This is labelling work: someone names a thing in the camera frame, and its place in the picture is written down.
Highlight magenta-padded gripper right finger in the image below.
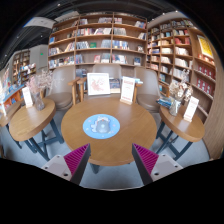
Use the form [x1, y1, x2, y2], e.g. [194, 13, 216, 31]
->
[131, 143, 184, 186]

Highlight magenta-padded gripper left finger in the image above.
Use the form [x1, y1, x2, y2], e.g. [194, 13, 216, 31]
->
[42, 143, 92, 186]

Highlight grey computer mouse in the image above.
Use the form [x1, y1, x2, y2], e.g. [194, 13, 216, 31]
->
[95, 119, 110, 135]

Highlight round light blue mouse pad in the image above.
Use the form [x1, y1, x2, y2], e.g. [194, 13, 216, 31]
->
[82, 113, 121, 140]

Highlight round wooden side table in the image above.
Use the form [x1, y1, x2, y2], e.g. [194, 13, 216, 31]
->
[154, 104, 206, 162]
[8, 97, 65, 162]

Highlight brown padded wooden armchair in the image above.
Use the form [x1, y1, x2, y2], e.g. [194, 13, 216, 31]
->
[76, 63, 139, 101]
[44, 65, 83, 111]
[133, 66, 164, 114]

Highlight glass vase with beige flowers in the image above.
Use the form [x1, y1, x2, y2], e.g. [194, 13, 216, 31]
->
[167, 69, 194, 117]

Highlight small white sign, wooden base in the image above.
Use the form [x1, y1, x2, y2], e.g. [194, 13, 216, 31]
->
[182, 95, 200, 123]
[21, 86, 34, 109]

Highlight white red sign, wooden base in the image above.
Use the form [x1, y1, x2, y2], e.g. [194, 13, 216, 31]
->
[119, 76, 137, 106]

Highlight white framed red print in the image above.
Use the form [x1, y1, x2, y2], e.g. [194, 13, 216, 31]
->
[86, 72, 111, 97]

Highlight dark cover book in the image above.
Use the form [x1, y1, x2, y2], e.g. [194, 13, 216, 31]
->
[109, 78, 121, 94]

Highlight distant wooden bookshelf unit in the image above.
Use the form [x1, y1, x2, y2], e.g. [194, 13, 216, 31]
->
[12, 49, 37, 84]

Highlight wide wooden bookshelf unit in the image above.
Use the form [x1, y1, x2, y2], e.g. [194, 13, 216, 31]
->
[47, 12, 148, 69]

